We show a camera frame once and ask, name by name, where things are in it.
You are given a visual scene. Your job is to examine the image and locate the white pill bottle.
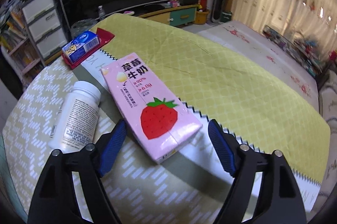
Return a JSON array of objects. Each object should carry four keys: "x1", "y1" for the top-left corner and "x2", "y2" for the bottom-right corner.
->
[{"x1": 49, "y1": 81, "x2": 101, "y2": 153}]

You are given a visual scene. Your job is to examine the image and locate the pink strawberry milk carton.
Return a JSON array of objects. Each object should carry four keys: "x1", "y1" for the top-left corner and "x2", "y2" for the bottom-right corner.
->
[{"x1": 100, "y1": 53, "x2": 203, "y2": 164}]

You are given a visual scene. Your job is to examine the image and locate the red tray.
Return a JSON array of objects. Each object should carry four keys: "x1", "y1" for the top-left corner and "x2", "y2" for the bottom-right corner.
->
[{"x1": 61, "y1": 28, "x2": 115, "y2": 69}]

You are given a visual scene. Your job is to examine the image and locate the low glass shelf clutter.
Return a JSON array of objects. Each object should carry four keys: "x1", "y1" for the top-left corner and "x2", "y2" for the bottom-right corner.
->
[{"x1": 262, "y1": 24, "x2": 336, "y2": 80}]

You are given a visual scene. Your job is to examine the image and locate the clear water bottle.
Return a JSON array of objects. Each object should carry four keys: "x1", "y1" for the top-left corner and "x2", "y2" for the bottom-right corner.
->
[{"x1": 98, "y1": 6, "x2": 105, "y2": 20}]

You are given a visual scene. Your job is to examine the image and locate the glass ashtray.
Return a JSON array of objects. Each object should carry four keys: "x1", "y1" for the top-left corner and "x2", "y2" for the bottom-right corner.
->
[{"x1": 70, "y1": 19, "x2": 98, "y2": 38}]

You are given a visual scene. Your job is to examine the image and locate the beige sofa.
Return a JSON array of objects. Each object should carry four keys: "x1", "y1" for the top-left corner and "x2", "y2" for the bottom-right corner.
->
[{"x1": 317, "y1": 70, "x2": 337, "y2": 204}]

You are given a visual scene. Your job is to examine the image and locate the white drawer cabinet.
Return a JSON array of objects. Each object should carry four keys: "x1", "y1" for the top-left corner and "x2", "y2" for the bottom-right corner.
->
[{"x1": 22, "y1": 0, "x2": 68, "y2": 60}]

